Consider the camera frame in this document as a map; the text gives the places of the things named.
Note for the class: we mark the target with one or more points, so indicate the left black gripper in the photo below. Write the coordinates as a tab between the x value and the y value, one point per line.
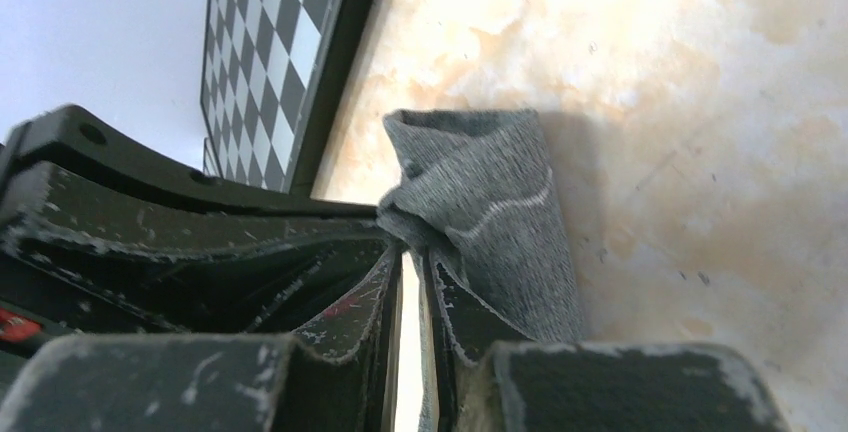
101	234

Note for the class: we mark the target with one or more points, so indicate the black white checkerboard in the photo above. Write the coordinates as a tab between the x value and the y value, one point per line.
274	73

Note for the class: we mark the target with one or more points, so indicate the grey cloth napkin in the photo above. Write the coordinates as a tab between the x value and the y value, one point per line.
478	194

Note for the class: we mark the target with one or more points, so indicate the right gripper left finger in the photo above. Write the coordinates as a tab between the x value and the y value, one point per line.
336	372

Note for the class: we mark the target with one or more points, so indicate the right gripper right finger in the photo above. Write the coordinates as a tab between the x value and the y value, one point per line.
486	375

